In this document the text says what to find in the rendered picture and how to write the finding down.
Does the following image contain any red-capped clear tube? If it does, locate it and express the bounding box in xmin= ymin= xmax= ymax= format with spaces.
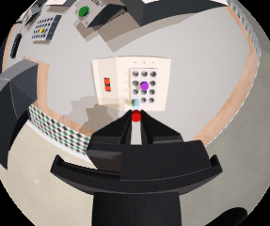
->
xmin=132 ymin=97 xmax=141 ymax=122

